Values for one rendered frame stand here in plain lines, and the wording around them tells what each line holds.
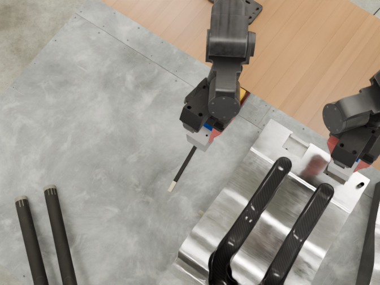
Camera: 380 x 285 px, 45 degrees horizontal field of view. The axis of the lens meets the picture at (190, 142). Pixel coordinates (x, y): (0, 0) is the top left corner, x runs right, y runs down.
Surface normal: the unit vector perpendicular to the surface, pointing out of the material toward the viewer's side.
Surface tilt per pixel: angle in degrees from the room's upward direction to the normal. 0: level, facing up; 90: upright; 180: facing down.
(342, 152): 70
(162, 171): 0
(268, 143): 0
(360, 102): 13
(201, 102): 27
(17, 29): 0
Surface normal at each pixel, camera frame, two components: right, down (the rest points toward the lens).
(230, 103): -0.08, 0.74
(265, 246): 0.26, -0.65
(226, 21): -0.04, -0.11
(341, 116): -0.91, 0.26
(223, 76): 0.01, -0.67
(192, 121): -0.51, 0.56
